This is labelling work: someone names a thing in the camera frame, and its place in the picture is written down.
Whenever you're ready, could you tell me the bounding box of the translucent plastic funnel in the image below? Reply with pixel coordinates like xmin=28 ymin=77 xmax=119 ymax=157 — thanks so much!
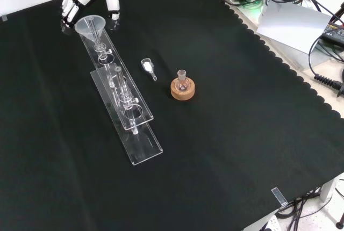
xmin=74 ymin=14 xmax=106 ymax=52

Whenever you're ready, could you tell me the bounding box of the small glass weighing funnel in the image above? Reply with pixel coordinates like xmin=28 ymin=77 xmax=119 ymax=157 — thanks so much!
xmin=140 ymin=57 xmax=158 ymax=82

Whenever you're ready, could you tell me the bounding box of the clear acrylic funnel stand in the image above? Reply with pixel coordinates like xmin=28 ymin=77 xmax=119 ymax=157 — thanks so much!
xmin=77 ymin=24 xmax=164 ymax=167

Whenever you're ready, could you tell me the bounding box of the small round-bottom glass flask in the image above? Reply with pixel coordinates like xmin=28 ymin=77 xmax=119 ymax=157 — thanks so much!
xmin=176 ymin=69 xmax=189 ymax=91

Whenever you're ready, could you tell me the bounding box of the black bench cloth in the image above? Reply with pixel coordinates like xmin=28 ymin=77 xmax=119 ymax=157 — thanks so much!
xmin=0 ymin=0 xmax=344 ymax=231

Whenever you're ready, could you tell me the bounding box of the pale board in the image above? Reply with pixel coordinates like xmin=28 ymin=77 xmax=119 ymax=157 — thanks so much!
xmin=256 ymin=0 xmax=333 ymax=55

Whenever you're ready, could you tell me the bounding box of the black power adapter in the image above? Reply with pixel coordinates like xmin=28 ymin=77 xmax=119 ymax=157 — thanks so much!
xmin=320 ymin=23 xmax=344 ymax=49

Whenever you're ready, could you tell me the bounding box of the clear tape strip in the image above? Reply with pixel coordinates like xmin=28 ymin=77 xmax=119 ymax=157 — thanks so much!
xmin=270 ymin=186 xmax=288 ymax=206

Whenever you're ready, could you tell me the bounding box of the white power strip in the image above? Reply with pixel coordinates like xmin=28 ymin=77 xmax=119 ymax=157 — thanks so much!
xmin=260 ymin=215 xmax=282 ymax=231

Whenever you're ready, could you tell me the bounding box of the white table leg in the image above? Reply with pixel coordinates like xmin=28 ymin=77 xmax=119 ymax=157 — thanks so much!
xmin=320 ymin=179 xmax=334 ymax=203

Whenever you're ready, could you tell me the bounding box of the cork ring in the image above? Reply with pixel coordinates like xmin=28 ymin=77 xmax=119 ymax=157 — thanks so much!
xmin=170 ymin=77 xmax=196 ymax=102

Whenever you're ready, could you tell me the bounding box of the thin black cable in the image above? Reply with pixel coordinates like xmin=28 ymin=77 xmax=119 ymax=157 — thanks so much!
xmin=303 ymin=0 xmax=344 ymax=27

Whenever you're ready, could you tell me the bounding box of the thick black ribbed cable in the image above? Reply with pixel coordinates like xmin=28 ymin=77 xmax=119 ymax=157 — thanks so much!
xmin=308 ymin=33 xmax=344 ymax=98

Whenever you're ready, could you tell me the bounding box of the black cable bundle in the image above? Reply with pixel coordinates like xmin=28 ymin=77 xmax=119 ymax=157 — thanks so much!
xmin=276 ymin=186 xmax=335 ymax=231

